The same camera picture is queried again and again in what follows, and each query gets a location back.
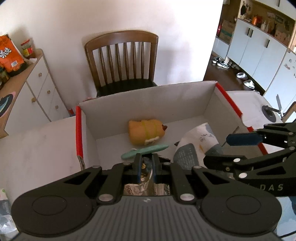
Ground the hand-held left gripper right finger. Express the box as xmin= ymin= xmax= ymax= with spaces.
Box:
xmin=152 ymin=154 xmax=257 ymax=205

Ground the small printed brown carton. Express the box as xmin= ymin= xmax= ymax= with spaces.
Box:
xmin=275 ymin=30 xmax=290 ymax=44

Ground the white grey printed pouch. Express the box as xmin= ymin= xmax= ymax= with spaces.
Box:
xmin=173 ymin=123 xmax=224 ymax=170

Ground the white upper wall cabinet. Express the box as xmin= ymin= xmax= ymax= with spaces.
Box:
xmin=261 ymin=0 xmax=290 ymax=16

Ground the wooden chair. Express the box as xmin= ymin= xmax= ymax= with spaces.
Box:
xmin=84 ymin=30 xmax=159 ymax=98
xmin=281 ymin=101 xmax=296 ymax=124

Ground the white desktop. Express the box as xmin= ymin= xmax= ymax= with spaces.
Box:
xmin=0 ymin=90 xmax=296 ymax=241

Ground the white refrigerator with magnets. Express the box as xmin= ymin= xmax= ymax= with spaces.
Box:
xmin=264 ymin=49 xmax=296 ymax=109

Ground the orange snack bag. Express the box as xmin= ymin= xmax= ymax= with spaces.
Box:
xmin=0 ymin=34 xmax=26 ymax=74

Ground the grey plastic bag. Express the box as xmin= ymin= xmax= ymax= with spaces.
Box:
xmin=0 ymin=199 xmax=18 ymax=232

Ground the yellow hot dog plush toy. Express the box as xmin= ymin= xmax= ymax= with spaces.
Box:
xmin=128 ymin=119 xmax=168 ymax=146

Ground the white lower wall cabinet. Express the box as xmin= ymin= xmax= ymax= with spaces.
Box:
xmin=228 ymin=19 xmax=288 ymax=90

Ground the red-lidded jar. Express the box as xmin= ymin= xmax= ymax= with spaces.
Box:
xmin=21 ymin=39 xmax=35 ymax=58

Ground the black phone stand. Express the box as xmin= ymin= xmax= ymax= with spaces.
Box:
xmin=262 ymin=94 xmax=285 ymax=123

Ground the white red-edged cardboard box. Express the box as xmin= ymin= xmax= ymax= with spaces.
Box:
xmin=75 ymin=80 xmax=269 ymax=178

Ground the teal plastic spoon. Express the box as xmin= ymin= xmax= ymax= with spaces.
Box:
xmin=121 ymin=144 xmax=170 ymax=160

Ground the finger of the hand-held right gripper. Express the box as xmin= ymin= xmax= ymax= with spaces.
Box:
xmin=227 ymin=123 xmax=296 ymax=147
xmin=203 ymin=146 xmax=296 ymax=173

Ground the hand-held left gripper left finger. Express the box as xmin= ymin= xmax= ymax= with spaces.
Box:
xmin=35 ymin=153 xmax=142 ymax=205

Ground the silver foil packet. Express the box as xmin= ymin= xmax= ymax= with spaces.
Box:
xmin=124 ymin=170 xmax=172 ymax=197

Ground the white wall cabinet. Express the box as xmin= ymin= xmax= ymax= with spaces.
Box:
xmin=228 ymin=19 xmax=288 ymax=90
xmin=261 ymin=0 xmax=290 ymax=16

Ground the round whale mouse pad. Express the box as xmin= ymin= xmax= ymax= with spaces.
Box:
xmin=0 ymin=91 xmax=16 ymax=119

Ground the dark glass jar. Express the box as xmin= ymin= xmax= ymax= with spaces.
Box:
xmin=0 ymin=68 xmax=10 ymax=84

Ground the white sideboard with wooden top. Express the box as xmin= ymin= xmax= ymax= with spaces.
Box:
xmin=0 ymin=49 xmax=70 ymax=139

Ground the brown cardboard carton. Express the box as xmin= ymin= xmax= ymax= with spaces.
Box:
xmin=218 ymin=20 xmax=235 ymax=43

